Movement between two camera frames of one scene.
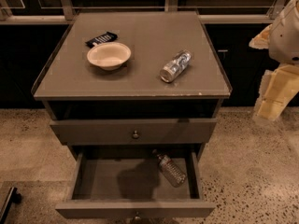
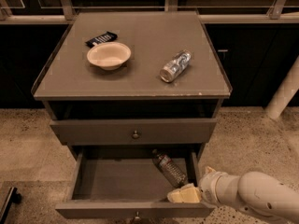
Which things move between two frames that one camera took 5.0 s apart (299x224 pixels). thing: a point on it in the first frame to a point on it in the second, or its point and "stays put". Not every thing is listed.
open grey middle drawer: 117,184 stays put
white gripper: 286,36 to 210,187
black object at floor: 14,196 stays put
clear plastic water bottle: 171,171 stays put
